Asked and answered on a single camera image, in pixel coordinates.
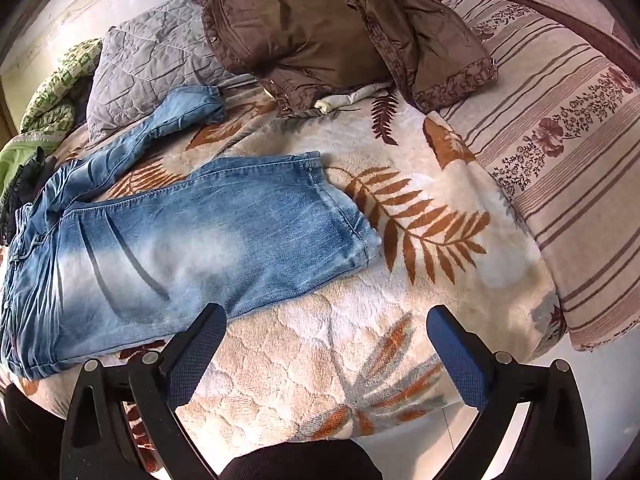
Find grey quilted pillow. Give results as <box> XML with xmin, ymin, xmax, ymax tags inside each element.
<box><xmin>86</xmin><ymin>0</ymin><xmax>255</xmax><ymax>144</ymax></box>

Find white cloth under garment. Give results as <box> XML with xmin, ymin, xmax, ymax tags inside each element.
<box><xmin>314</xmin><ymin>81</ymin><xmax>394</xmax><ymax>115</ymax></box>

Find cream leaf-pattern fleece blanket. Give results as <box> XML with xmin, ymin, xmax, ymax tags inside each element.
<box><xmin>8</xmin><ymin>79</ymin><xmax>569</xmax><ymax>476</ymax></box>

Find bright green cloth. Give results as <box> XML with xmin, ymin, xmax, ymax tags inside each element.
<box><xmin>0</xmin><ymin>131</ymin><xmax>66</xmax><ymax>192</ymax></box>

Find striped floral bedsheet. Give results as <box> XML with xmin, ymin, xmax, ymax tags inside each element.
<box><xmin>442</xmin><ymin>0</ymin><xmax>639</xmax><ymax>350</ymax></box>

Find black trouser leg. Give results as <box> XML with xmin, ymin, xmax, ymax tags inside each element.
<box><xmin>218</xmin><ymin>440</ymin><xmax>383</xmax><ymax>480</ymax></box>

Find light blue denim jeans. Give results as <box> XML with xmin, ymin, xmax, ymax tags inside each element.
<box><xmin>1</xmin><ymin>86</ymin><xmax>382</xmax><ymax>380</ymax></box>

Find green white patterned cloth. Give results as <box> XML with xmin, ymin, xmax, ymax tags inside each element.
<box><xmin>20</xmin><ymin>39</ymin><xmax>102</xmax><ymax>134</ymax></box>

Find brown satin embroidered garment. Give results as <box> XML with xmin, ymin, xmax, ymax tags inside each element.
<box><xmin>196</xmin><ymin>0</ymin><xmax>498</xmax><ymax>116</ymax></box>

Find dark red bed frame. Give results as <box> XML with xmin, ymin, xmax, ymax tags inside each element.
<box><xmin>437</xmin><ymin>0</ymin><xmax>640</xmax><ymax>82</ymax></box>

